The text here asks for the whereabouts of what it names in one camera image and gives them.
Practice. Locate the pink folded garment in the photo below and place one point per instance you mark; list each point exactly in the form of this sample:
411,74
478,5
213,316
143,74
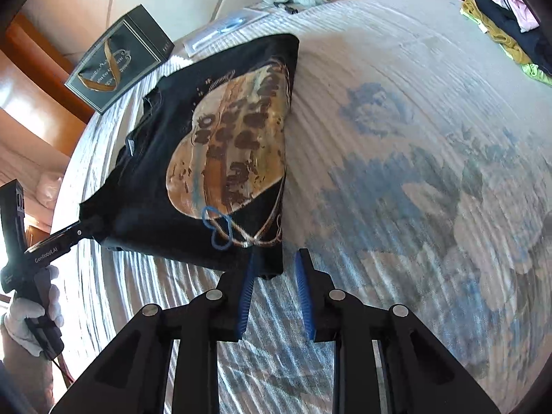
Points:
523,15

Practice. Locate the striped bed sheet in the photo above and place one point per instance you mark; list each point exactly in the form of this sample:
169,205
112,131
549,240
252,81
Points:
418,172

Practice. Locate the black t-shirt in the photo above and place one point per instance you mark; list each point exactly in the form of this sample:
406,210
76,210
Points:
200,180

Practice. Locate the blue scissors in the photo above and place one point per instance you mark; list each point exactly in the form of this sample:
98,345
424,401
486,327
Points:
218,30

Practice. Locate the white gloved left hand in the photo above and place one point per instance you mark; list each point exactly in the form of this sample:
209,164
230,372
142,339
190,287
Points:
19,343

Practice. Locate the dark green gift bag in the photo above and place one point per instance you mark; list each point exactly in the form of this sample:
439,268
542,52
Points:
128,51

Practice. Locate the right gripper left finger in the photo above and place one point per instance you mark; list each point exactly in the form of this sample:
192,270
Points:
237,287

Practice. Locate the olive yellow folded garment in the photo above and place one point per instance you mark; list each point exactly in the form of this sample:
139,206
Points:
511,48

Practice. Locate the white paper sheet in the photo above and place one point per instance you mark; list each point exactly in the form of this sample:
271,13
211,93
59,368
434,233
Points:
250,15

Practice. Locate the plastic bag bin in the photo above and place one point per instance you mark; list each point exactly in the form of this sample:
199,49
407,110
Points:
48,187

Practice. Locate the navy folded garment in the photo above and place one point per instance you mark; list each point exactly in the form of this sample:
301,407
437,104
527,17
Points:
533,42

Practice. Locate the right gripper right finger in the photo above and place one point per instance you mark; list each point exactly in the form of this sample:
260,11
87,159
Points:
313,287

